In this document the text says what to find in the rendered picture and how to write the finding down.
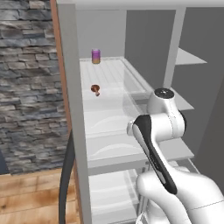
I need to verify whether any purple and gold can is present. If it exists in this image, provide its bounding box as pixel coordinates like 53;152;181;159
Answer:
91;48;102;65

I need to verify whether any grey open fridge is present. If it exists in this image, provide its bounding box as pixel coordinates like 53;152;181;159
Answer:
56;0;224;224

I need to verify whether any dark curved fridge door handle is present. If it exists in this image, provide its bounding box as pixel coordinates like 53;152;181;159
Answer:
58;128;75;224

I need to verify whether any brown mushroom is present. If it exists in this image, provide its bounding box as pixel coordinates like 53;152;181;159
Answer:
90;84;102;97

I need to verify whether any grey fridge door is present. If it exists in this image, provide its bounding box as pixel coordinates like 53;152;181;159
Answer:
163;6;224;179

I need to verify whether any white freezer drawer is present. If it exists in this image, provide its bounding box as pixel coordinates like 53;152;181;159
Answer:
88;167;152;224

